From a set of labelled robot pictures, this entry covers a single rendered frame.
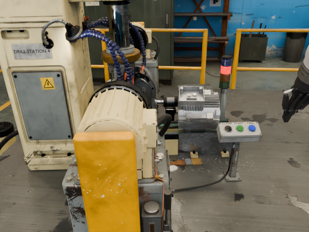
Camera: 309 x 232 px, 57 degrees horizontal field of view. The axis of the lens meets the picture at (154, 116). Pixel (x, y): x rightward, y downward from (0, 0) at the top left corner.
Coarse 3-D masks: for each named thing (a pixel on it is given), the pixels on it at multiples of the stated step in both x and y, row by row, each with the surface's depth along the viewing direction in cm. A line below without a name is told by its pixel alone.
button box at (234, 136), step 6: (222, 126) 119; (234, 126) 119; (246, 126) 119; (258, 126) 118; (222, 132) 117; (228, 132) 116; (234, 132) 117; (240, 132) 117; (246, 132) 117; (252, 132) 117; (258, 132) 117; (222, 138) 117; (228, 138) 117; (234, 138) 117; (240, 138) 117; (246, 138) 117; (252, 138) 117; (258, 138) 118
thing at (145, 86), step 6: (138, 66) 167; (138, 72) 157; (144, 72) 161; (150, 72) 170; (126, 78) 158; (138, 78) 158; (144, 78) 158; (150, 78) 160; (138, 84) 159; (144, 84) 160; (150, 84) 160; (144, 90) 158; (150, 90) 161; (150, 96) 163; (150, 102) 165
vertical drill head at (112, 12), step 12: (108, 12) 120; (120, 12) 119; (120, 24) 121; (120, 36) 123; (108, 48) 126; (120, 48) 125; (132, 48) 127; (108, 60) 124; (120, 60) 123; (132, 60) 125; (132, 72) 139
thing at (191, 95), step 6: (180, 90) 139; (186, 90) 141; (192, 90) 141; (198, 90) 141; (180, 96) 139; (186, 96) 138; (192, 96) 137; (198, 96) 139; (180, 102) 134; (186, 102) 134; (192, 102) 134; (198, 102) 134; (204, 102) 133; (180, 108) 137; (186, 108) 137; (192, 108) 137; (198, 108) 136
